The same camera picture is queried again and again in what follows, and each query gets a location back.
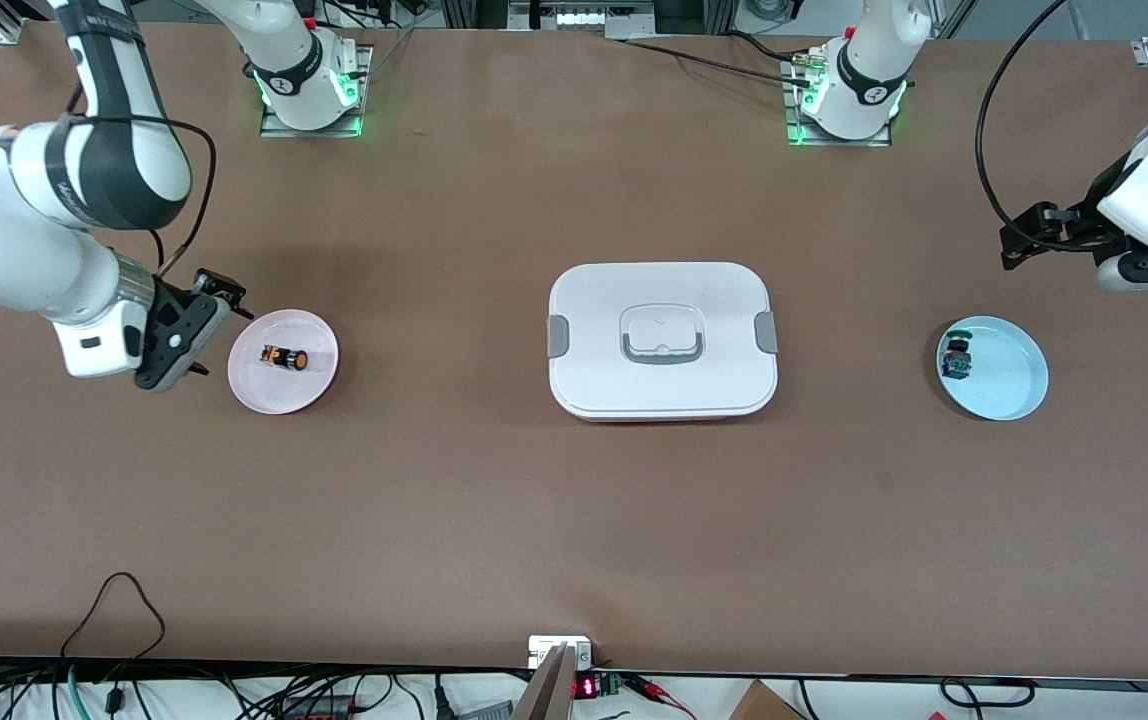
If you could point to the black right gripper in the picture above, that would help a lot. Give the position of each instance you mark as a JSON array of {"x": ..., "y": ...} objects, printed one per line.
[{"x": 171, "y": 303}]

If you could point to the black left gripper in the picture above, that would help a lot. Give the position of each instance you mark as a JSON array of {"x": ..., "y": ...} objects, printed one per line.
[{"x": 1084, "y": 221}]

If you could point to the orange push-button switch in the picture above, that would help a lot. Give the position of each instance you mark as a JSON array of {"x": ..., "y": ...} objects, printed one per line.
[{"x": 284, "y": 357}]

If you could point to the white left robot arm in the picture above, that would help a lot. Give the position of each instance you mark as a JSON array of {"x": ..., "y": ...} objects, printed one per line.
[{"x": 864, "y": 70}]

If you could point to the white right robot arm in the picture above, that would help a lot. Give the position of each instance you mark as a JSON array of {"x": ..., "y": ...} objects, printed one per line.
[{"x": 24, "y": 250}]

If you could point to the pink round plate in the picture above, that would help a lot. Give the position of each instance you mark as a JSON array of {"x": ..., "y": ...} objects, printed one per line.
[{"x": 284, "y": 395}]

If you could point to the light blue round plate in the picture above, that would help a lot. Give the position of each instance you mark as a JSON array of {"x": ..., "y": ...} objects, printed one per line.
[{"x": 1009, "y": 370}]

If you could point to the black power strip red switches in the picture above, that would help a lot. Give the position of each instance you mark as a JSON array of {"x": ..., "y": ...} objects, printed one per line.
[{"x": 319, "y": 712}]

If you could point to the white lidded box grey clips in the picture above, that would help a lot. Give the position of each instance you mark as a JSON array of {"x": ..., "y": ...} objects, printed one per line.
[{"x": 664, "y": 385}]

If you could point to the grey power adapter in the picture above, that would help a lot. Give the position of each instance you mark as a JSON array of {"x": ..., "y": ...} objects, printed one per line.
[{"x": 484, "y": 712}]

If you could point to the silver equipment behind table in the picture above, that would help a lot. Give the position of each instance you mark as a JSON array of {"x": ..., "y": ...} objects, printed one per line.
[{"x": 584, "y": 18}]

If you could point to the red digit display module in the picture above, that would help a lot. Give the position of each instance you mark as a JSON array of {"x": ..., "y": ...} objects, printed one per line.
[{"x": 585, "y": 686}]

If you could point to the brown cardboard box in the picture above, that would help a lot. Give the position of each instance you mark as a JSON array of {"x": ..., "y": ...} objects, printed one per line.
[{"x": 762, "y": 705}]

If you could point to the green push-button switch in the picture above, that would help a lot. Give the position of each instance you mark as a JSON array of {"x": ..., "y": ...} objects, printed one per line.
[{"x": 956, "y": 362}]

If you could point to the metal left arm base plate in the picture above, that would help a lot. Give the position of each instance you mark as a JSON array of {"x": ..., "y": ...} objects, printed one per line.
[{"x": 839, "y": 142}]

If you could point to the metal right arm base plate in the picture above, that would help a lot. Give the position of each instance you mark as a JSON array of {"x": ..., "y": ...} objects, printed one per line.
[{"x": 304, "y": 132}]

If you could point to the white mount bracket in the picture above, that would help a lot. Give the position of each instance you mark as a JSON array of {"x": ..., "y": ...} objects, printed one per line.
[{"x": 537, "y": 648}]

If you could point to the aluminium camera mount bar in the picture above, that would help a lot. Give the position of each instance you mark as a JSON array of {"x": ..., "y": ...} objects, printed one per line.
[{"x": 552, "y": 690}]

